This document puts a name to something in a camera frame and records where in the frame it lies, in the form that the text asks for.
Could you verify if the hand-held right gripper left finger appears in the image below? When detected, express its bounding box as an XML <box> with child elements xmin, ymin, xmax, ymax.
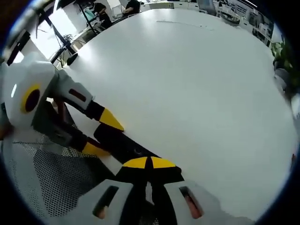
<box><xmin>67</xmin><ymin>156</ymin><xmax>152</xmax><ymax>225</ymax></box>

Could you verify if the grey office chair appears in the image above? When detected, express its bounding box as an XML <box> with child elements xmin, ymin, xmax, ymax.
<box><xmin>196</xmin><ymin>0</ymin><xmax>218</xmax><ymax>14</ymax></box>

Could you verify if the green leafy plant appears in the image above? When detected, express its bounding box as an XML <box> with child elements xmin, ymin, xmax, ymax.
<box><xmin>270</xmin><ymin>38</ymin><xmax>297</xmax><ymax>78</ymax></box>

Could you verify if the grey mesh chair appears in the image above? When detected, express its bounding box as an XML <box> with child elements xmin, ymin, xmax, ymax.
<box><xmin>3</xmin><ymin>133</ymin><xmax>118</xmax><ymax>220</ymax></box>

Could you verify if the small black device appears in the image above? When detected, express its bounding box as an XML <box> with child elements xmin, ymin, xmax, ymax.
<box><xmin>67</xmin><ymin>52</ymin><xmax>79</xmax><ymax>66</ymax></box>

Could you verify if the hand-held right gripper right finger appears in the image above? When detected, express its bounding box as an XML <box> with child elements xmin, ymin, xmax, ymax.
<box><xmin>150</xmin><ymin>156</ymin><xmax>255</xmax><ymax>225</ymax></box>

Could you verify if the black curved headset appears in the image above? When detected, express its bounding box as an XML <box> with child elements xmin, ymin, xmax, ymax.
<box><xmin>221</xmin><ymin>13</ymin><xmax>241</xmax><ymax>26</ymax></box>

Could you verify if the black remote control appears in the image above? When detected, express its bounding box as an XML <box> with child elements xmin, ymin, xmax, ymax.
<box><xmin>93</xmin><ymin>123</ymin><xmax>185</xmax><ymax>182</ymax></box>

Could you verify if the white flat strip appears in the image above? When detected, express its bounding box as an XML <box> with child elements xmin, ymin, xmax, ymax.
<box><xmin>156</xmin><ymin>19</ymin><xmax>215</xmax><ymax>31</ymax></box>

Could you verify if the grey plant pot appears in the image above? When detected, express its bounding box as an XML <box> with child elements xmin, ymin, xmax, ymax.
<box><xmin>273</xmin><ymin>62</ymin><xmax>293</xmax><ymax>94</ymax></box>

